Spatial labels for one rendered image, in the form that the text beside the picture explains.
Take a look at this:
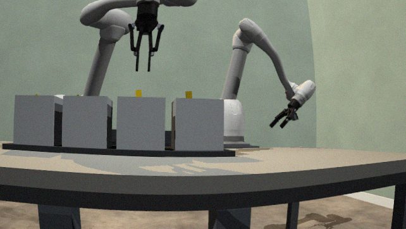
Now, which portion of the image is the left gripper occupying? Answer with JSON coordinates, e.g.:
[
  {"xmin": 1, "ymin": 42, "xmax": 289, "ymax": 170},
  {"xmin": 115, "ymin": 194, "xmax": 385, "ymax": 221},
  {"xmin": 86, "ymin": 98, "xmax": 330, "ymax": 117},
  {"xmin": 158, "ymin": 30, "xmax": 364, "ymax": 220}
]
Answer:
[{"xmin": 269, "ymin": 99, "xmax": 300, "ymax": 128}]

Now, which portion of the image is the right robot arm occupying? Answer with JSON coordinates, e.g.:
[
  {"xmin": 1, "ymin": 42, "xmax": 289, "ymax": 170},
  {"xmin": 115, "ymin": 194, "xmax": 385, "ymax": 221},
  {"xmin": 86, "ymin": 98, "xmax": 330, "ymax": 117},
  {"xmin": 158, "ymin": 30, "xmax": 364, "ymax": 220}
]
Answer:
[{"xmin": 80, "ymin": 0, "xmax": 197, "ymax": 96}]

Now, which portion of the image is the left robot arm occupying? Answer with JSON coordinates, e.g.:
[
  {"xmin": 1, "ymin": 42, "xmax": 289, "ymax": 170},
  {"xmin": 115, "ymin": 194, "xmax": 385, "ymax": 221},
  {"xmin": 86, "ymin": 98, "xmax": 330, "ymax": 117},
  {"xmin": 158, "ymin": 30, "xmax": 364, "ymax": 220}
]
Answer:
[{"xmin": 221, "ymin": 18, "xmax": 316, "ymax": 146}]

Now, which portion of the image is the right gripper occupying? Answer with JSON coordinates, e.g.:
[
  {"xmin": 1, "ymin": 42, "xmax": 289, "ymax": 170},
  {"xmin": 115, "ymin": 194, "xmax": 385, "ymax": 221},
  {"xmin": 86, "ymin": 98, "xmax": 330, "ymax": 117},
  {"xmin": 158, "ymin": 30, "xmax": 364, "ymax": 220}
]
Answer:
[{"xmin": 128, "ymin": 2, "xmax": 164, "ymax": 71}]

